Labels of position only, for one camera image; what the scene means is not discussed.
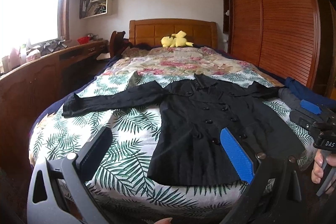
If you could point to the floral quilt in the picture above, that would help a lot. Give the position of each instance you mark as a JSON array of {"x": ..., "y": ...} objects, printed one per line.
[{"x": 175, "y": 62}]

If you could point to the black double-breasted coat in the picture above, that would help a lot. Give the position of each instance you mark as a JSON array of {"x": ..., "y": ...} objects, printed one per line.
[{"x": 193, "y": 114}]

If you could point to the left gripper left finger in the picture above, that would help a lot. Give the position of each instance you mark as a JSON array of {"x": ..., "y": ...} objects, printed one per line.
[{"x": 46, "y": 203}]

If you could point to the person's right hand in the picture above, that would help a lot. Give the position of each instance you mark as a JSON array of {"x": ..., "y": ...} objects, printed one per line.
[{"x": 317, "y": 172}]

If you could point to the wooden headboard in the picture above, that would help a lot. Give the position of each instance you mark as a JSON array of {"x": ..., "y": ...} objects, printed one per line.
[{"x": 151, "y": 31}]

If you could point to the wooden louvered wardrobe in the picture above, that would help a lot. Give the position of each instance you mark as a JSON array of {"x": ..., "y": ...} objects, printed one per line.
[{"x": 289, "y": 38}]

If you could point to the folded grey garment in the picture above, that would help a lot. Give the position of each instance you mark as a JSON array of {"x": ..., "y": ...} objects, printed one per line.
[{"x": 289, "y": 98}]

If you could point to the wooden chair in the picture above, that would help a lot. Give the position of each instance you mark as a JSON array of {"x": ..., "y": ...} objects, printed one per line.
[{"x": 116, "y": 44}]

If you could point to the folded navy blue garment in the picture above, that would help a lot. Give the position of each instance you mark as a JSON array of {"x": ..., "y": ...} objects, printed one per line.
[{"x": 304, "y": 93}]

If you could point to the red bowl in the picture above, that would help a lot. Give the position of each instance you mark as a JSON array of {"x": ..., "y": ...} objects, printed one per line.
[{"x": 84, "y": 40}]

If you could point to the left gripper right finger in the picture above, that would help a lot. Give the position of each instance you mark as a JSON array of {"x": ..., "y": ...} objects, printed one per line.
[{"x": 275, "y": 191}]

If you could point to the yellow plush toy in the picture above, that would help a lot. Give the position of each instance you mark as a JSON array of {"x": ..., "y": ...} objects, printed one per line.
[{"x": 176, "y": 40}]

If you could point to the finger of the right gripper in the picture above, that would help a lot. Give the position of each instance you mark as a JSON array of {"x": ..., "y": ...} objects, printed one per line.
[
  {"x": 303, "y": 119},
  {"x": 310, "y": 107}
]

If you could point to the long wooden desk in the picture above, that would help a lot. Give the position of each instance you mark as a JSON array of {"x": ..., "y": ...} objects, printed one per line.
[{"x": 28, "y": 90}]

